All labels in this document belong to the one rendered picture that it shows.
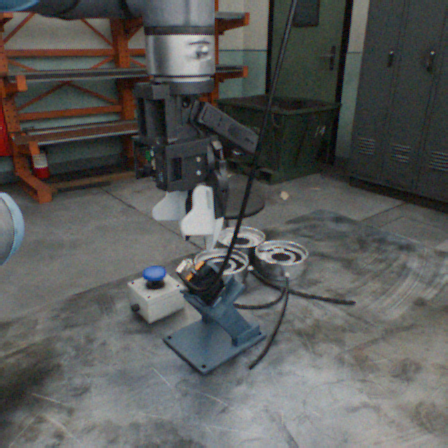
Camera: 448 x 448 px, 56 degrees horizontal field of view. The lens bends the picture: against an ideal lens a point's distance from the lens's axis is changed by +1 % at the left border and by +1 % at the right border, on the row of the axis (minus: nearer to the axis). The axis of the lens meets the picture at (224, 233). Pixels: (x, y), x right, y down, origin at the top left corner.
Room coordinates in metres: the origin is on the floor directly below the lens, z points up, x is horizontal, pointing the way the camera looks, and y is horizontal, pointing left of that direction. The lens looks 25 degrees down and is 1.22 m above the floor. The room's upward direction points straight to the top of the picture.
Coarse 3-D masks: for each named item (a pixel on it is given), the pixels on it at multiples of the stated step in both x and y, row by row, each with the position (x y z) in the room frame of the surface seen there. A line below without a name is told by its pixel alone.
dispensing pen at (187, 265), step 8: (184, 264) 0.49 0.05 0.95; (192, 264) 0.50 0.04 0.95; (208, 264) 0.52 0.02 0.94; (192, 272) 0.50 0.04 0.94; (200, 272) 0.51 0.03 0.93; (208, 272) 0.51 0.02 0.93; (216, 272) 0.52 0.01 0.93; (192, 280) 0.50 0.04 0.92; (200, 280) 0.50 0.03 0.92; (208, 280) 0.51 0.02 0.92; (216, 288) 0.52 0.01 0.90; (200, 296) 0.50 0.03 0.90; (208, 296) 0.51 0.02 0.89; (216, 296) 0.52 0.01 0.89; (208, 304) 0.51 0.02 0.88
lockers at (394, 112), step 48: (384, 0) 3.63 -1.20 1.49; (432, 0) 3.34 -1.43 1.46; (384, 48) 3.58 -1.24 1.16; (432, 48) 3.28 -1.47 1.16; (384, 96) 3.53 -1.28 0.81; (432, 96) 3.23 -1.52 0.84; (384, 144) 3.48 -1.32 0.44; (432, 144) 3.18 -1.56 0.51; (384, 192) 3.47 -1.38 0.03; (432, 192) 3.11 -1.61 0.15
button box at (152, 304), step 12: (168, 276) 0.65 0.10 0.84; (132, 288) 0.61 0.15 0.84; (144, 288) 0.61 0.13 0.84; (156, 288) 0.60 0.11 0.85; (168, 288) 0.61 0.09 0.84; (180, 288) 0.61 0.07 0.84; (132, 300) 0.61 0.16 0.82; (144, 300) 0.58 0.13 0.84; (156, 300) 0.58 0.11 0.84; (168, 300) 0.59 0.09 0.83; (180, 300) 0.61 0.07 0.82; (144, 312) 0.58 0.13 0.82; (156, 312) 0.58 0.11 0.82; (168, 312) 0.59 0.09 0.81
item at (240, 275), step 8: (216, 248) 0.76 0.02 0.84; (224, 248) 0.76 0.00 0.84; (200, 256) 0.74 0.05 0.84; (208, 256) 0.75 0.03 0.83; (232, 256) 0.75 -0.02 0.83; (240, 256) 0.74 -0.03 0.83; (216, 264) 0.73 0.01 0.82; (232, 264) 0.72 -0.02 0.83; (224, 272) 0.69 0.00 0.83; (232, 272) 0.67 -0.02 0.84; (240, 272) 0.68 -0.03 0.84; (224, 280) 0.66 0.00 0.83; (240, 280) 0.68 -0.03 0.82; (224, 288) 0.67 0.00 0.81
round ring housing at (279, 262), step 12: (276, 240) 0.80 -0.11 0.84; (276, 252) 0.77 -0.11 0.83; (288, 252) 0.77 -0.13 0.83; (300, 252) 0.77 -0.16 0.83; (264, 264) 0.71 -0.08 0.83; (276, 264) 0.70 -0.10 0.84; (288, 264) 0.70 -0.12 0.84; (300, 264) 0.71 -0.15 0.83; (264, 276) 0.72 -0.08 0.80; (276, 276) 0.71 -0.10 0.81
